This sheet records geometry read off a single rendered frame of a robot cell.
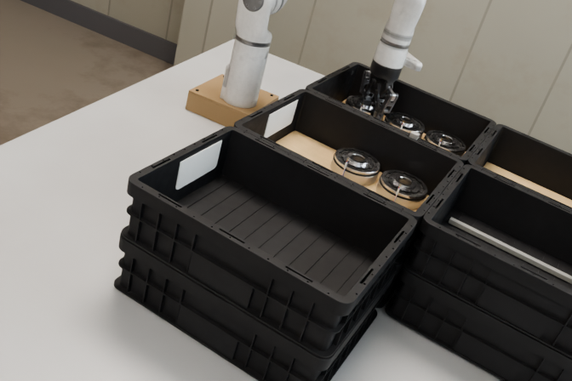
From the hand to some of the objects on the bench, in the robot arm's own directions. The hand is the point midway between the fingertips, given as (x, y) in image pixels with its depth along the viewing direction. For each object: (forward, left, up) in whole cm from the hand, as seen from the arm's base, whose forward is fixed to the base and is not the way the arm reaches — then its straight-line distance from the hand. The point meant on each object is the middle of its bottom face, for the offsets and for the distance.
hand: (369, 113), depth 167 cm
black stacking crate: (+46, -38, -17) cm, 62 cm away
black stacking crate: (+4, -66, -17) cm, 68 cm away
